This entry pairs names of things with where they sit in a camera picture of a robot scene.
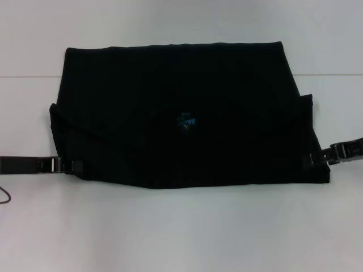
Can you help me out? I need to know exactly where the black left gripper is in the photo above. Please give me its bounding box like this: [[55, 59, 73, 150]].
[[0, 156, 83, 175]]

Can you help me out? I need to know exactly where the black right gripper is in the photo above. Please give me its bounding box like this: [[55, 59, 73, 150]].
[[302, 137, 363, 170]]

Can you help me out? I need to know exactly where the black shirt with FREE print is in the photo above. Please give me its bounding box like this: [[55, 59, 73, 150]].
[[49, 41, 332, 190]]

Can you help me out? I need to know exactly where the red cable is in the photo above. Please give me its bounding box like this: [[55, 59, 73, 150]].
[[0, 186, 12, 205]]

